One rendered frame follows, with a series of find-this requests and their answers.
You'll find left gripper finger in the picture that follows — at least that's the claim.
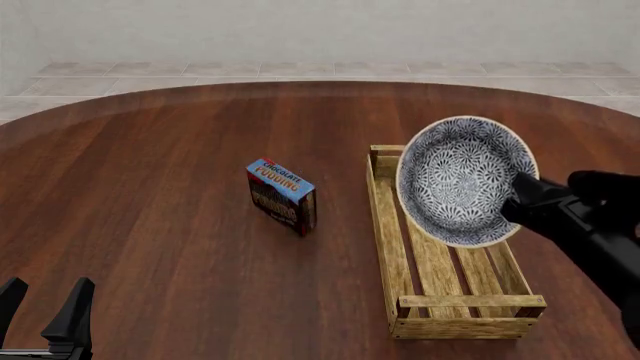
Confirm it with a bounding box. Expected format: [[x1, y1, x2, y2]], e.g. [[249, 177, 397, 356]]
[[0, 276, 30, 349], [40, 276, 96, 354]]

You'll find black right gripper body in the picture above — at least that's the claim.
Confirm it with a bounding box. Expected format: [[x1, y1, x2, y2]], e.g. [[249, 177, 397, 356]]
[[560, 189, 612, 247]]

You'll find blue white patterned bowl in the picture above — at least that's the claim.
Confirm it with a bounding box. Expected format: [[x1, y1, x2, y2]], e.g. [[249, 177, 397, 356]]
[[394, 114, 541, 250]]

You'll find wooden slat tray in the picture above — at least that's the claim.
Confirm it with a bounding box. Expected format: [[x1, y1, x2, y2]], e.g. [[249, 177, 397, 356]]
[[365, 144, 548, 341]]

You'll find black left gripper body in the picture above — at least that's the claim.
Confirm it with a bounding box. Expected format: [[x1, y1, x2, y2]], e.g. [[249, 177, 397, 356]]
[[0, 346, 94, 360]]

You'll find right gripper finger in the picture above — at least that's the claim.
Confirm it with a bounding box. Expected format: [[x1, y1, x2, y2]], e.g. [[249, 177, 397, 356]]
[[500, 198, 576, 236], [510, 171, 572, 203]]

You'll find chocolate pudding box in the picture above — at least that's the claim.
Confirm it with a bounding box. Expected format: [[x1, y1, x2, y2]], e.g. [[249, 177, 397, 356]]
[[245, 156, 318, 238]]

